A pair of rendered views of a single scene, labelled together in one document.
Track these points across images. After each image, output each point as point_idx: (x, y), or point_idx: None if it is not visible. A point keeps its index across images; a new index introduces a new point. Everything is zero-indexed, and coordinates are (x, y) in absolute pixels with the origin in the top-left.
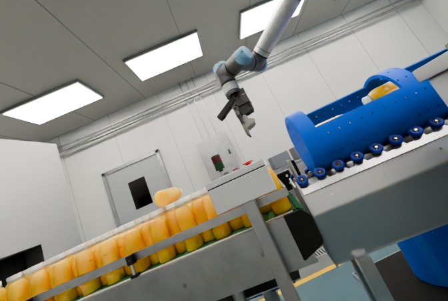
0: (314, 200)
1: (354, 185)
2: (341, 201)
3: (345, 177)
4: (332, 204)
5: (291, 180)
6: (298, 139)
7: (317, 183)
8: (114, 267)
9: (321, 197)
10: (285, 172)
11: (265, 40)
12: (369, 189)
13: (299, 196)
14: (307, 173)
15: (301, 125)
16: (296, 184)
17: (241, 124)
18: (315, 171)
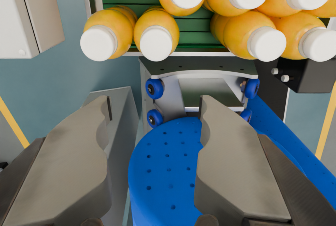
0: (144, 75)
1: (146, 126)
2: (142, 99)
3: (147, 130)
4: (142, 88)
5: (243, 76)
6: (181, 172)
7: (151, 100)
8: None
9: (145, 86)
10: (296, 82)
11: None
12: (144, 130)
13: (194, 63)
14: (239, 111)
15: (135, 210)
16: (150, 74)
17: (47, 137)
18: (154, 117)
